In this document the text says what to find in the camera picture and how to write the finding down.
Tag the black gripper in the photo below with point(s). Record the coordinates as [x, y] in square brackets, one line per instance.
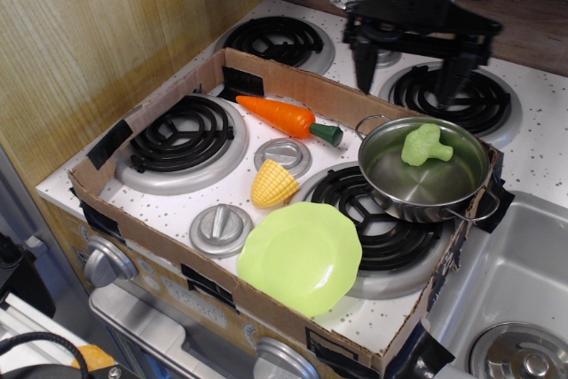
[435, 28]

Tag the green toy broccoli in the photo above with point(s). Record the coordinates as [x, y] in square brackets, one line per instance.
[423, 144]

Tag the stainless steel pan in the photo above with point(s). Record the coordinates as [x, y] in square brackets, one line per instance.
[435, 191]

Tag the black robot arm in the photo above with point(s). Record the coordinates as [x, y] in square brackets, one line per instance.
[439, 29]

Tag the silver back stove knob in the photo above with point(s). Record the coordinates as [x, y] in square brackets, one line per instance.
[386, 58]

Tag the silver stove knob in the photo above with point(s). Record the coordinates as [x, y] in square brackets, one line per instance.
[293, 155]
[386, 58]
[220, 231]

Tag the orange toy carrot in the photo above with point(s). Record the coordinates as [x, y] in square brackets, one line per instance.
[295, 121]

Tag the silver centre stove knob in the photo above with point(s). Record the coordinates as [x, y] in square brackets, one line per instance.
[293, 155]

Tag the yellow toy corn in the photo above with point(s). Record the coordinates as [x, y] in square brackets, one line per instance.
[272, 185]

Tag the front right black burner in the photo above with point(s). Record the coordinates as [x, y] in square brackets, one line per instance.
[398, 257]

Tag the green plastic plate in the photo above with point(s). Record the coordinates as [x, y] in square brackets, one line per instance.
[305, 256]

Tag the front left black burner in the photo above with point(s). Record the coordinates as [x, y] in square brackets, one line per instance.
[193, 145]

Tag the silver sink basin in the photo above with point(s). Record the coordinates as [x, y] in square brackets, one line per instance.
[517, 273]

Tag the silver front stove knob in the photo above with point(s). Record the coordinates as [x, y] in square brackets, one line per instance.
[220, 231]

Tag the silver sink drain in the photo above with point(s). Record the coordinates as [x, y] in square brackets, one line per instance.
[518, 350]

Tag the right silver oven knob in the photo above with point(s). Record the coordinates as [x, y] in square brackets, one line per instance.
[277, 360]

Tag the silver oven knob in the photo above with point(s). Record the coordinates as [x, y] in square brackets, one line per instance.
[277, 360]
[106, 263]

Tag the left silver oven knob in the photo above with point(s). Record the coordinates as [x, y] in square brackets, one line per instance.
[106, 263]

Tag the orange object at bottom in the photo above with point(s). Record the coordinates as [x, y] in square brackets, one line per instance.
[95, 358]

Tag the black device at left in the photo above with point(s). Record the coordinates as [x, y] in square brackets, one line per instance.
[20, 277]

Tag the silver oven door handle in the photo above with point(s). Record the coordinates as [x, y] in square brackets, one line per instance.
[164, 343]

